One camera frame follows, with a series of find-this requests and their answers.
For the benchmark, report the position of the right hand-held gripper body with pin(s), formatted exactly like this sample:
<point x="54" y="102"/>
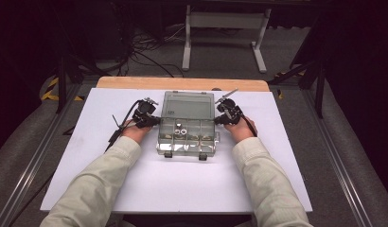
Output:
<point x="231" y="110"/>

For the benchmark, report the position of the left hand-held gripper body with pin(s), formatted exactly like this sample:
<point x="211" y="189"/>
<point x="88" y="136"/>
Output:
<point x="144" y="112"/>

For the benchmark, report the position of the clear plastic compartment box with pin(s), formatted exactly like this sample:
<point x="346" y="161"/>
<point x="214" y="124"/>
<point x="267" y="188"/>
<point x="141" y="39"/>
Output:
<point x="187" y="108"/>

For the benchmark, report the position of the person's left hand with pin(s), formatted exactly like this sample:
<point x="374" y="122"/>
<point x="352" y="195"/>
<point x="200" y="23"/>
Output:
<point x="137" y="133"/>

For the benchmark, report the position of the person's right hand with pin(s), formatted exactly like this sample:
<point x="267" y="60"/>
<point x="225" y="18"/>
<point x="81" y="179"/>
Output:
<point x="241" y="130"/>

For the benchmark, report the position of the yellow black floor tape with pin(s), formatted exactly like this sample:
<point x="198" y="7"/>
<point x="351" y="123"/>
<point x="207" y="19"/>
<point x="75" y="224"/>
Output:
<point x="281" y="94"/>
<point x="50" y="91"/>

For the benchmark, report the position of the white table board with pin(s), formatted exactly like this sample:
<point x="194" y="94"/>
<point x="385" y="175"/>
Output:
<point x="167" y="186"/>

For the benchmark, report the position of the black tripod stand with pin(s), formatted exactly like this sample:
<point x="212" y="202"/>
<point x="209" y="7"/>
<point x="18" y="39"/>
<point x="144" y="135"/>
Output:
<point x="320" y="91"/>
<point x="61" y="82"/>

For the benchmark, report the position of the white metal stand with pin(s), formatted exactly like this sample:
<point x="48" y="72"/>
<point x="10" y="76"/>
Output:
<point x="226" y="19"/>

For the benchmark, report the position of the aluminium floor rail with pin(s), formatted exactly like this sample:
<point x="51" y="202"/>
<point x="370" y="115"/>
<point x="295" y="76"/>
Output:
<point x="337" y="151"/>
<point x="34" y="160"/>

